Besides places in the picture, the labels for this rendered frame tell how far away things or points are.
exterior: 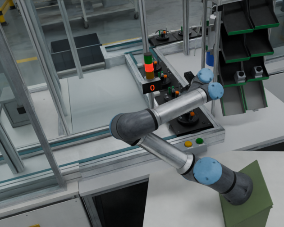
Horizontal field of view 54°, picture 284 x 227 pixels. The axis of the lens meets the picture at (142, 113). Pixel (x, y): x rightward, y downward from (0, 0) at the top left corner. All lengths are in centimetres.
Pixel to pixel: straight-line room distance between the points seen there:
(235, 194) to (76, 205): 91
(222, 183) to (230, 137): 64
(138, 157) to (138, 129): 58
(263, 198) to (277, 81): 163
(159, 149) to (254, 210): 47
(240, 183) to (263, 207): 13
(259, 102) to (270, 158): 38
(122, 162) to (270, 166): 83
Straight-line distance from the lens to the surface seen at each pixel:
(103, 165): 161
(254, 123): 199
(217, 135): 175
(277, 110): 215
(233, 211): 137
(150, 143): 122
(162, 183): 158
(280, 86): 281
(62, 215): 180
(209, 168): 122
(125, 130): 108
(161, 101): 198
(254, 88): 192
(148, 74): 165
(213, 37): 252
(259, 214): 130
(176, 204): 150
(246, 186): 132
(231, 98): 184
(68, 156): 178
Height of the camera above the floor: 209
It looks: 37 degrees down
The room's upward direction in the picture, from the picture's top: 8 degrees counter-clockwise
